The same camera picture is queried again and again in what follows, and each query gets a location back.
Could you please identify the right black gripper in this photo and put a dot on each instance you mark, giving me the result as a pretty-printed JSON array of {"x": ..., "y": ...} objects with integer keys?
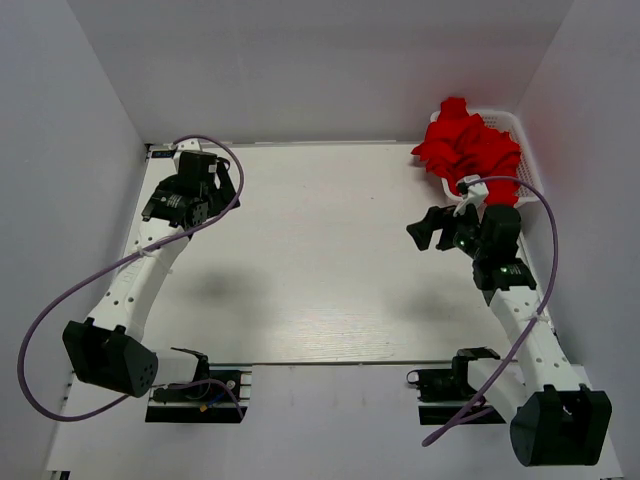
[{"x": 436, "y": 219}]

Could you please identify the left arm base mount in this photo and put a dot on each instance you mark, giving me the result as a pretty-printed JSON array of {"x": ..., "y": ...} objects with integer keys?
[{"x": 223, "y": 402}]

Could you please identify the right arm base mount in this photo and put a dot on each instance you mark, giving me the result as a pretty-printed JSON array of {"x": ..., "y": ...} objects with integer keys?
[{"x": 440, "y": 394}]

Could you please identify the white plastic basket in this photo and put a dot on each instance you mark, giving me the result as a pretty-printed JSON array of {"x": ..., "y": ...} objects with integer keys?
[{"x": 505, "y": 121}]

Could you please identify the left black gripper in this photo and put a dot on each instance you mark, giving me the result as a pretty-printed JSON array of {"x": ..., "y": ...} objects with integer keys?
[{"x": 226, "y": 192}]

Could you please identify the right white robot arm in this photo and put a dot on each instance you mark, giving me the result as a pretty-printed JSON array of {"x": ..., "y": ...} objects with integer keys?
[{"x": 554, "y": 418}]

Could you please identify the red shirts pile in basket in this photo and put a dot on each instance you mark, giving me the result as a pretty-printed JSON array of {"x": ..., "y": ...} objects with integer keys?
[{"x": 458, "y": 144}]

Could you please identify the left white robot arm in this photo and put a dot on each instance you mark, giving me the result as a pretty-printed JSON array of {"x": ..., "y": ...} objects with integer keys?
[{"x": 106, "y": 349}]

